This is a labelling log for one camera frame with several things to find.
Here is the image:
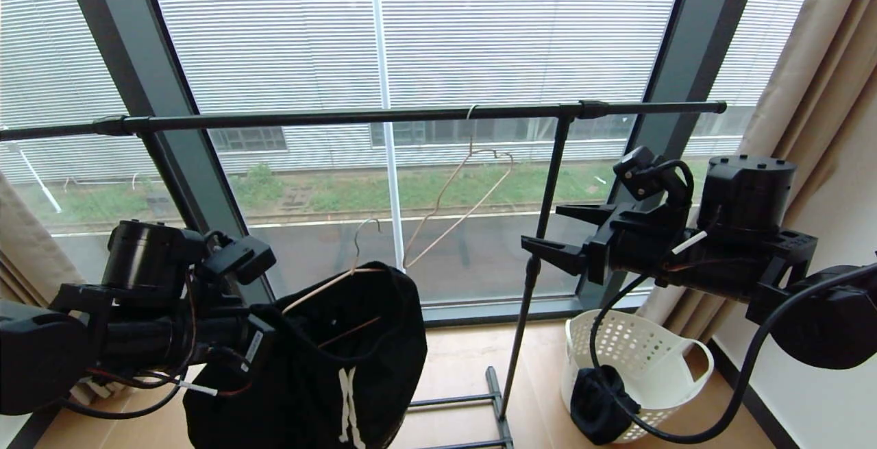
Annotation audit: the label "pink clothes hanger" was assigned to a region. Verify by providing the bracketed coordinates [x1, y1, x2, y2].
[402, 104, 515, 270]
[282, 218, 386, 350]

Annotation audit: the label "white laundry basket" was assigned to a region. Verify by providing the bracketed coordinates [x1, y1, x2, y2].
[560, 309, 715, 444]

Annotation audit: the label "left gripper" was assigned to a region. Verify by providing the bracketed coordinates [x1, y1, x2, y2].
[197, 313, 277, 376]

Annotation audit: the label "black shorts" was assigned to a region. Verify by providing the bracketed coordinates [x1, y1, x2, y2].
[184, 262, 428, 449]

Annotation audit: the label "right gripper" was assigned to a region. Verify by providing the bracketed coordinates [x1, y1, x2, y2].
[521, 202, 694, 287]

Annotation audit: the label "black clothes rack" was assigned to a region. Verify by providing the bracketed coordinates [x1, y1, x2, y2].
[0, 100, 728, 449]

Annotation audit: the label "beige curtain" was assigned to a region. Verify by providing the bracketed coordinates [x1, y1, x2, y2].
[0, 173, 131, 403]
[634, 0, 877, 362]

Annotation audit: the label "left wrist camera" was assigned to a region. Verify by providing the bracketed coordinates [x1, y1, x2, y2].
[195, 233, 277, 287]

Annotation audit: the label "heap of clothes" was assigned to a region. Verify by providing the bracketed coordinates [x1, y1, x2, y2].
[570, 365, 642, 446]

